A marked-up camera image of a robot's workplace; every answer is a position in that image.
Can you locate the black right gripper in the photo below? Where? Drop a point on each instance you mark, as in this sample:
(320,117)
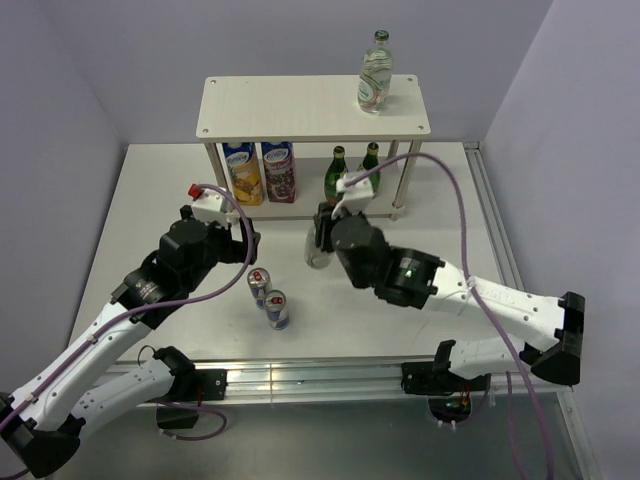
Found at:
(324,224)

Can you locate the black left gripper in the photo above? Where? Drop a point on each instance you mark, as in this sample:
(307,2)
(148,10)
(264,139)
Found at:
(236,251)

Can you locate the clear bottle green cap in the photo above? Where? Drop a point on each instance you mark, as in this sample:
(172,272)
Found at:
(313,255)
(375,74)

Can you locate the green glass bottle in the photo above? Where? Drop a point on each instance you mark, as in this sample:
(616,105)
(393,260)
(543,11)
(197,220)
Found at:
(335,171)
(369,162)

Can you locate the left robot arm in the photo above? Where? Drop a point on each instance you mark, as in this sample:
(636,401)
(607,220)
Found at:
(45,421)

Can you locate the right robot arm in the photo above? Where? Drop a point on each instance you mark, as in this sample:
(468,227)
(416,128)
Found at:
(544,333)

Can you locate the white two-tier shelf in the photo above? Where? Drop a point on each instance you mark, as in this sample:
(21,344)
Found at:
(315,113)

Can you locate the pineapple juice carton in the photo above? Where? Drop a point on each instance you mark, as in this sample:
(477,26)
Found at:
(243,168)

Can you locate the silver blue energy can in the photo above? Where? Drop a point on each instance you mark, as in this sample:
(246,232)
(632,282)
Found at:
(259,282)
(276,307)

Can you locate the red grape juice carton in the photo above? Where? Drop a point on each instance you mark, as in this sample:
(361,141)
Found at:
(280,174)

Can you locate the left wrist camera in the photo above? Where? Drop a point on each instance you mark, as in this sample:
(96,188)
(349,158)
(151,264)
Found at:
(209,206)

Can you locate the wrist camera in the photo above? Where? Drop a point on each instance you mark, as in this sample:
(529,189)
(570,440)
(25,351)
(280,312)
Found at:
(209,206)
(355,193)

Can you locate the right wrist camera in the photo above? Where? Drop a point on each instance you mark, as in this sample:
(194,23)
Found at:
(355,193)

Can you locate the aluminium rail frame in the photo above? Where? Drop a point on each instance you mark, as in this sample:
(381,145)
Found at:
(538,337)

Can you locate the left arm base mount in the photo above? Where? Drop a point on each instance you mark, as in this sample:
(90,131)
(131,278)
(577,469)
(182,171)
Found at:
(187,401)

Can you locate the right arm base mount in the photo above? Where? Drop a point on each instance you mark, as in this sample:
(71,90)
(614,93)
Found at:
(449,395)

